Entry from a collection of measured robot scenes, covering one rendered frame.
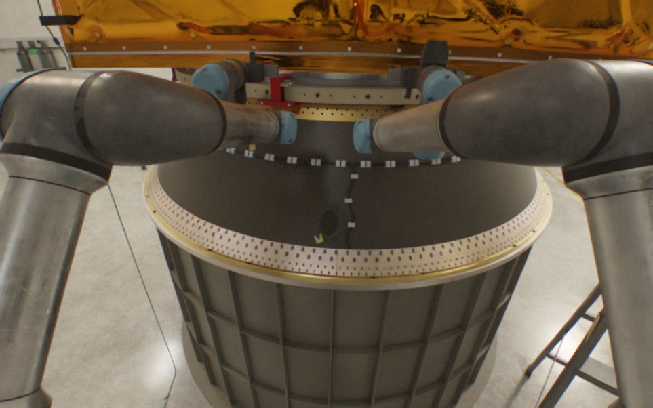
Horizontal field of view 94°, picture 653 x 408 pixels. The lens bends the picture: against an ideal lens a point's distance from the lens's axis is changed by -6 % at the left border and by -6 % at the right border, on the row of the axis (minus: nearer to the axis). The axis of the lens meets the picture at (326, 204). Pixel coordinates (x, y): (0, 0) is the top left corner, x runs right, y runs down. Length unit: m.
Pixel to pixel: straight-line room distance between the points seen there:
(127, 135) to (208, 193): 0.88
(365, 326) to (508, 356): 1.49
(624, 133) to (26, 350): 0.66
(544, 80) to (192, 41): 1.08
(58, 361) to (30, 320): 2.35
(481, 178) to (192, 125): 1.06
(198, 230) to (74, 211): 0.85
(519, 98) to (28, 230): 0.54
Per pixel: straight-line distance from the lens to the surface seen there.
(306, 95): 1.06
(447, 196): 1.18
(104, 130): 0.42
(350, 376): 1.54
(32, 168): 0.47
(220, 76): 0.77
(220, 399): 2.20
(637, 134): 0.44
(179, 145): 0.43
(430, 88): 0.71
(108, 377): 2.57
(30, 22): 9.31
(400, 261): 1.10
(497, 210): 1.36
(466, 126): 0.40
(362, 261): 1.08
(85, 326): 2.96
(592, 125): 0.39
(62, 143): 0.47
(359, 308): 1.21
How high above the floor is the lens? 1.89
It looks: 30 degrees down
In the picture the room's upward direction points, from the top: 1 degrees clockwise
